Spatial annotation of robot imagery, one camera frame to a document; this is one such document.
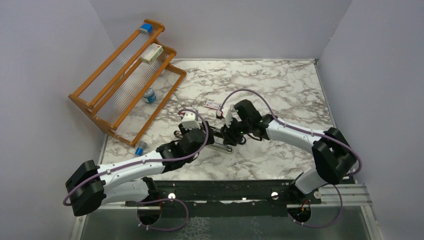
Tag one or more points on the black stapler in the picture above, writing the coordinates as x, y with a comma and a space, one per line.
228, 137

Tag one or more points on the red white staple box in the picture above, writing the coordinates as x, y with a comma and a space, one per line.
212, 105

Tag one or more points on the blue white jar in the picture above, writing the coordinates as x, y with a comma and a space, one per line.
149, 96

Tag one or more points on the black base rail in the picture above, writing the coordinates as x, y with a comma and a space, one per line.
244, 198

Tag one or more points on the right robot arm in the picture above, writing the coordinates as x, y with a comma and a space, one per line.
331, 157

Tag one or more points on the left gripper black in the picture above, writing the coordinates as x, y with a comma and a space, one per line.
210, 137

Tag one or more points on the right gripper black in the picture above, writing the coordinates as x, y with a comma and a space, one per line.
230, 138

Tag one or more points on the blue grey eraser block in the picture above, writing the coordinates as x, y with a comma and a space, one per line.
145, 29

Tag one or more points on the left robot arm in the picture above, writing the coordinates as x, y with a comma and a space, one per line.
92, 185

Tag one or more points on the orange wooden shelf rack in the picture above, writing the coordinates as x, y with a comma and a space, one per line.
111, 96

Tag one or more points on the white red box on shelf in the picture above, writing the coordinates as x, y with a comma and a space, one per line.
151, 53

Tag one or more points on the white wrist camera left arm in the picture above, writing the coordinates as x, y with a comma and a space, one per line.
189, 120

